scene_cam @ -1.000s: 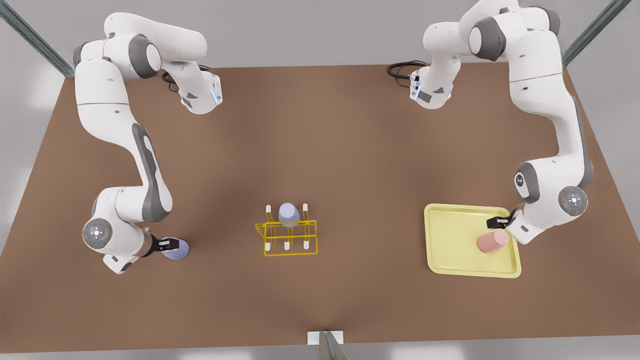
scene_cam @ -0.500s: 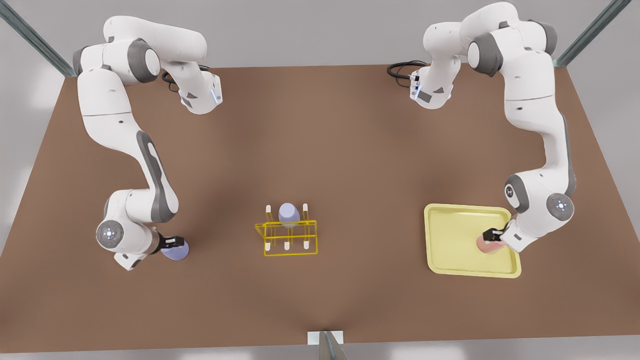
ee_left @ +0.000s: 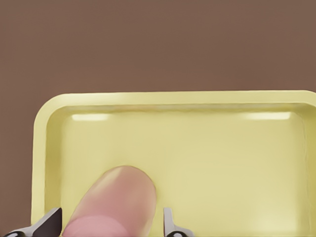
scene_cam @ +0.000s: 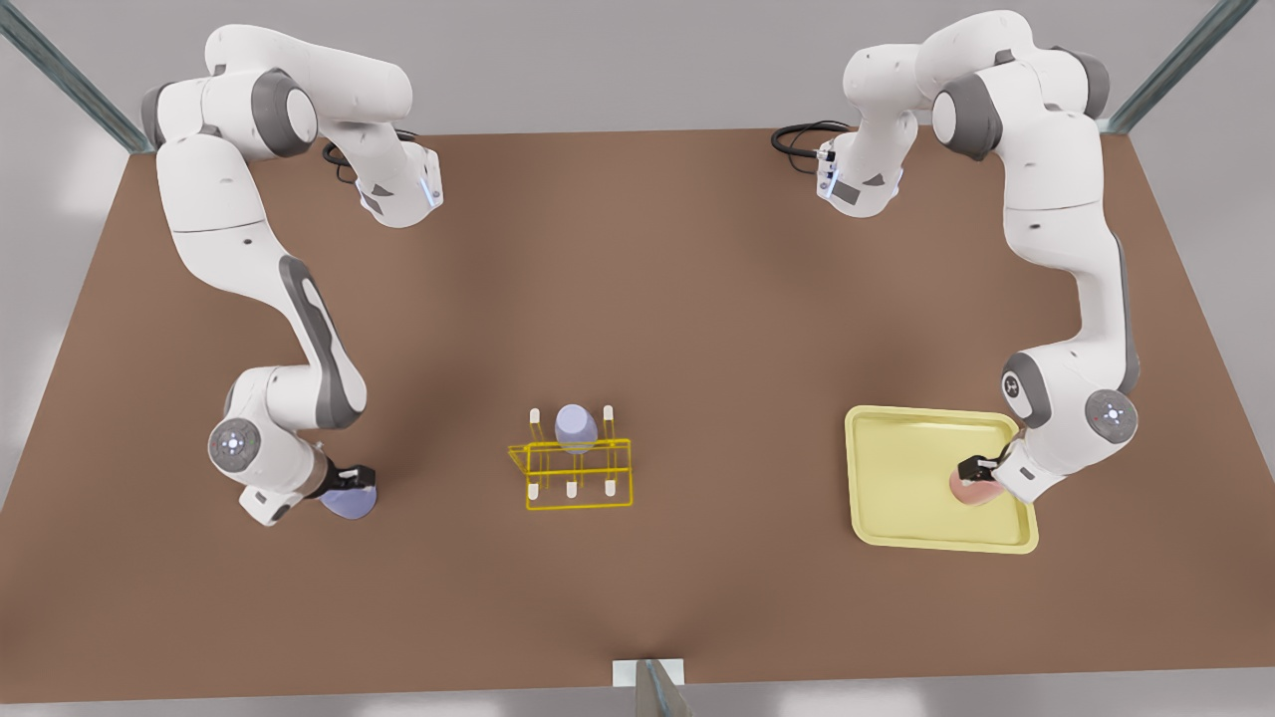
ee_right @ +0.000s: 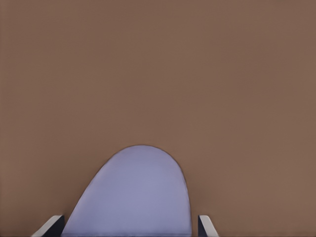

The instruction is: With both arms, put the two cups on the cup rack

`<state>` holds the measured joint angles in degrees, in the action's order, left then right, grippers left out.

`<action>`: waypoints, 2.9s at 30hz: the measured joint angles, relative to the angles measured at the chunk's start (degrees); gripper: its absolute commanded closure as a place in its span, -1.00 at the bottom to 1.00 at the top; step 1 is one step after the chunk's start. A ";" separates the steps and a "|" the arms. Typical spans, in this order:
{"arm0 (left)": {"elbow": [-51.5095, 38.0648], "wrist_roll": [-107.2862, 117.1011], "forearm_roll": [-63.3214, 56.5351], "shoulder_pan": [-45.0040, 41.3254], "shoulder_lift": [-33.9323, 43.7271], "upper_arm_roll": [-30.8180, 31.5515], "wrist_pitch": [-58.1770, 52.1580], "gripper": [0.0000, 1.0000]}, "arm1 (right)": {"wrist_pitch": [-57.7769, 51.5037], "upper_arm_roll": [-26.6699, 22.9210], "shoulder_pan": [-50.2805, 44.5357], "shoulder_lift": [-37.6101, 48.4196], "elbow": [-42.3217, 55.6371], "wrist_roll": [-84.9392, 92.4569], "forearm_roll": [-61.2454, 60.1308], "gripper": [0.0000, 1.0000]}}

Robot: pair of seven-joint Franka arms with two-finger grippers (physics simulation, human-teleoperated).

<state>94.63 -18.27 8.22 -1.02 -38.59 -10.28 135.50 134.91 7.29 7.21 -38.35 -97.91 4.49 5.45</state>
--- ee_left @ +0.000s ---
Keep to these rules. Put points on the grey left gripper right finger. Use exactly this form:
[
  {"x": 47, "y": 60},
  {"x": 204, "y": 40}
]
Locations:
[{"x": 169, "y": 221}]

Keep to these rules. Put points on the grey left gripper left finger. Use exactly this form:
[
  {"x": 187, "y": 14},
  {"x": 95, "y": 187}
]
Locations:
[{"x": 48, "y": 221}]

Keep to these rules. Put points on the pink rounded cylindrical object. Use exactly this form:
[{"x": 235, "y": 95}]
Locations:
[{"x": 116, "y": 200}]

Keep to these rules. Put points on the pale yellow rectangular tray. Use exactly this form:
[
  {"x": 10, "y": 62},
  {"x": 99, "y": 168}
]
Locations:
[{"x": 209, "y": 160}]

